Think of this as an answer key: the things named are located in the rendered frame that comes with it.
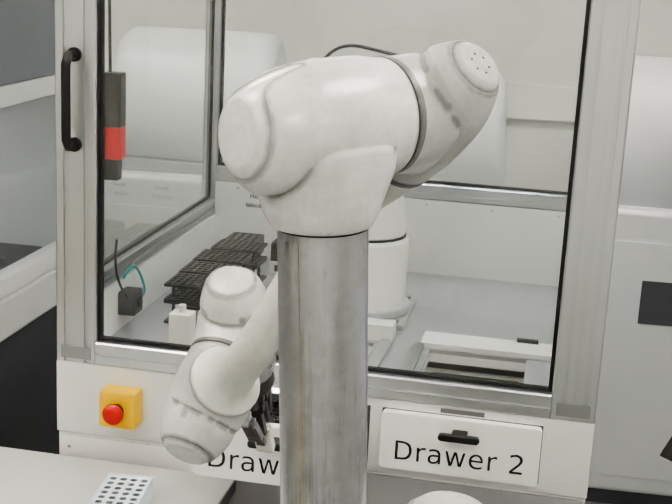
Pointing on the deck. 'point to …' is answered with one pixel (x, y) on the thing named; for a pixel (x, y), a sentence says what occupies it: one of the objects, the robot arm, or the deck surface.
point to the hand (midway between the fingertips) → (263, 437)
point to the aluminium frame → (76, 338)
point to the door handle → (68, 100)
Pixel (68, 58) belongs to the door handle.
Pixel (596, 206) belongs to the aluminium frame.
